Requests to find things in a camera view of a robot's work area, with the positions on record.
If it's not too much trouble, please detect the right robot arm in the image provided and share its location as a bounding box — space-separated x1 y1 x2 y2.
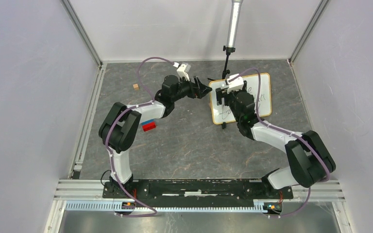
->
216 88 336 198

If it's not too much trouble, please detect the yellow framed whiteboard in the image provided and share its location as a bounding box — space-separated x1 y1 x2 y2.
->
209 73 272 125

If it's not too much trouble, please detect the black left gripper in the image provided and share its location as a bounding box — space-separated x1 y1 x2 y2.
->
171 74 212 102

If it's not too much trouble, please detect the slotted cable duct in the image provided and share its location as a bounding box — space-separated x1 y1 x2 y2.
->
65 200 282 214

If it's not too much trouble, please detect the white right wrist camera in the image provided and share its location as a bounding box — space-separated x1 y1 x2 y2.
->
226 76 245 94

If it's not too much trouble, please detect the red and blue block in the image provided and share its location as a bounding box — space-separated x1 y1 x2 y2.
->
141 119 156 132

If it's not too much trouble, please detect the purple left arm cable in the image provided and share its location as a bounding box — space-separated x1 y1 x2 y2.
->
104 56 159 218

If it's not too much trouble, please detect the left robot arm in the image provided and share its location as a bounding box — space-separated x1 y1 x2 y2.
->
99 75 212 198

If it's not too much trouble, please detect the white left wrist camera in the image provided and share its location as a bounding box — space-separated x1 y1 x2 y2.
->
173 62 191 82

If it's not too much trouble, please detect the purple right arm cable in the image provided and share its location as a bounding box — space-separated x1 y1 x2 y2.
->
228 67 331 219

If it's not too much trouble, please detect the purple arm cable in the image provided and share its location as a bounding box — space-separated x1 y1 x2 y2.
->
104 56 159 218
228 67 331 219

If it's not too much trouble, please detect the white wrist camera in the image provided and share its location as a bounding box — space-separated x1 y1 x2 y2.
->
173 62 191 82
226 76 245 94

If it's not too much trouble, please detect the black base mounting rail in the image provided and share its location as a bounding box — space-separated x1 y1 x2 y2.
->
102 179 294 208

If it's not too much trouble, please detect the silver camera pole stand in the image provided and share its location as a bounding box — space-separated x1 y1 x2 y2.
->
221 0 244 79

